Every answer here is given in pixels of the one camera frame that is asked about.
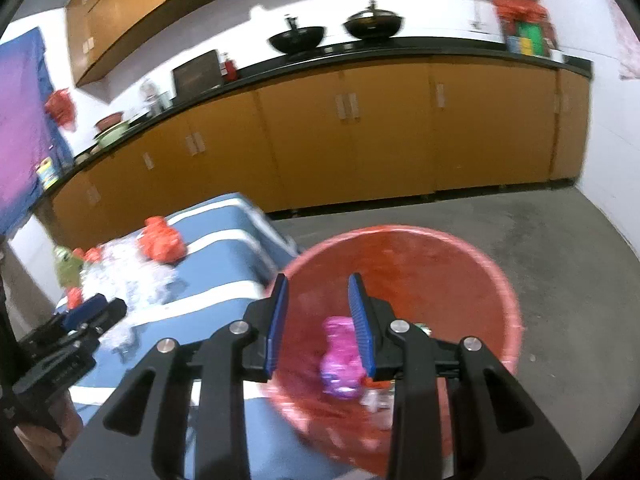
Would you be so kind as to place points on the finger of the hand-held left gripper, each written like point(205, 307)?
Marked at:
point(85, 312)
point(110, 317)

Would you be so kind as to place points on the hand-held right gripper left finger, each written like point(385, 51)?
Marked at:
point(275, 330)

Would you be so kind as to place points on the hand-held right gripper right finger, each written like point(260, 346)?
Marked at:
point(361, 330)

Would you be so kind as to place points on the magenta plastic bag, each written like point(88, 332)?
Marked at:
point(340, 360)

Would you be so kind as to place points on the olive green plastic bag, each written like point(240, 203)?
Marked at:
point(67, 267)

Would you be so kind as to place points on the clear bubble wrap roll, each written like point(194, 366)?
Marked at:
point(112, 262)

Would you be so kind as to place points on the white translucent plastic bag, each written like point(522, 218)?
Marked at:
point(376, 400)

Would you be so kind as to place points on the wastebasket with red liner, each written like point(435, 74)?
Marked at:
point(425, 270)

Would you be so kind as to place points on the person's left hand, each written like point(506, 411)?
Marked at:
point(40, 442)

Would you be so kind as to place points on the blue white striped cloth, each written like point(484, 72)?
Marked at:
point(230, 255)

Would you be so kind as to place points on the yellow detergent bottle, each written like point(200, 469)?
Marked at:
point(47, 175)

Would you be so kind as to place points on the blue purple cloth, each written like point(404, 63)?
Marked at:
point(22, 135)

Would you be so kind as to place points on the red plastic basin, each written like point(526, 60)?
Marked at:
point(110, 121)

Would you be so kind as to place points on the wooden base cabinets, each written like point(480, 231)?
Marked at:
point(390, 125)

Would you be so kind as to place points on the clear bag with jars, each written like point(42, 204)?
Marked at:
point(152, 95)

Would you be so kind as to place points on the dark wooden cutting board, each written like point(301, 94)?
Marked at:
point(196, 74)

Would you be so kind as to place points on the red bottle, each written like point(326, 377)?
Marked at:
point(230, 70)

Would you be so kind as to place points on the black gas stove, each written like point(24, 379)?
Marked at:
point(340, 49)

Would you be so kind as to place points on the black kitchen countertop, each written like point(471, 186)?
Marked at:
point(450, 49)

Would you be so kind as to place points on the black wok with lid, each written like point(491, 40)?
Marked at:
point(372, 22)

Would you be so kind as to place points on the small blue box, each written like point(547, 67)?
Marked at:
point(513, 44)

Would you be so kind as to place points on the green box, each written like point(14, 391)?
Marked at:
point(531, 37)

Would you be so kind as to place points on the red shopping bag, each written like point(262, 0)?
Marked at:
point(520, 9)

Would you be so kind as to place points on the pink floral curtain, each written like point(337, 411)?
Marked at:
point(631, 50)

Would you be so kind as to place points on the wooden wall cabinets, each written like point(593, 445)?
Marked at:
point(125, 10)

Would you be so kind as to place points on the white wall socket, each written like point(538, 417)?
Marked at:
point(477, 24)

